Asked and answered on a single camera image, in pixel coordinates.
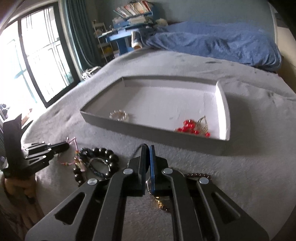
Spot pink cord charm bracelet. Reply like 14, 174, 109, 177
56, 136, 87, 172

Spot dark blue faceted bead bracelet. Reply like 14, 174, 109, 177
86, 158, 112, 179

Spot large black bead bracelet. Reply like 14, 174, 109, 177
73, 147, 120, 187

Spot dark maroon bead bracelet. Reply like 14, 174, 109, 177
152, 173, 212, 212

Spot small white pearl bracelet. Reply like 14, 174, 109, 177
109, 109, 130, 122

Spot red bead gold bracelet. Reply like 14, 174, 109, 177
174, 115, 212, 138

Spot thin metal bangle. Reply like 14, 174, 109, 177
145, 178, 152, 195

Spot person's left hand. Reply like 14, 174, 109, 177
4, 175, 37, 204

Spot grey bed cover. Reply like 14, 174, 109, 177
22, 49, 295, 240

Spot shallow grey cardboard tray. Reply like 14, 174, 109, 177
80, 75, 231, 155

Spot teal curtain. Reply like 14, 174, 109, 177
62, 1, 101, 72

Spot blue desk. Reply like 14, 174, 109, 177
98, 11, 155, 55

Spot row of books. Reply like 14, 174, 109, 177
114, 1, 154, 18

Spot white stuffed toy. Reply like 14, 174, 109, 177
155, 18, 168, 27

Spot blue duvet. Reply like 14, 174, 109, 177
139, 21, 282, 72

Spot beige wardrobe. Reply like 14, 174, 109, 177
269, 4, 296, 88

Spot window with dark frame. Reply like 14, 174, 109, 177
1, 2, 80, 120

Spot white wire shelf rack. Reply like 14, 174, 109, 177
92, 20, 114, 65

